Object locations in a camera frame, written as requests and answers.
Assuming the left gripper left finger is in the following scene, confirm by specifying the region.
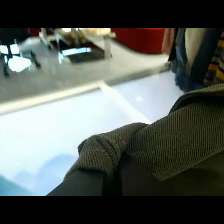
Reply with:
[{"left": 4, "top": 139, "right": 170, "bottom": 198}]
[{"left": 47, "top": 168, "right": 115, "bottom": 197}]

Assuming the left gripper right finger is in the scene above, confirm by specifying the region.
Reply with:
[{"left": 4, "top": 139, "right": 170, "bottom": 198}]
[{"left": 115, "top": 154, "right": 188, "bottom": 197}]

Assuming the dark green knit garment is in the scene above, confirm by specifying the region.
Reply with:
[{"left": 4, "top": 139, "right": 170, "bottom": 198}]
[{"left": 63, "top": 83, "right": 224, "bottom": 197}]

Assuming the yellow black striped garment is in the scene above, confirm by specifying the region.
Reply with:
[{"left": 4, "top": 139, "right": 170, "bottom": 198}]
[{"left": 203, "top": 29, "right": 224, "bottom": 88}]

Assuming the beige garment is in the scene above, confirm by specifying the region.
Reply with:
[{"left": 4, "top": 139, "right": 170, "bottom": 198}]
[{"left": 184, "top": 28, "right": 211, "bottom": 69}]

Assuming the black office chair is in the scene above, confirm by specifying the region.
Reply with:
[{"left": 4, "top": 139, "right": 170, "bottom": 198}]
[{"left": 0, "top": 28, "right": 42, "bottom": 78}]

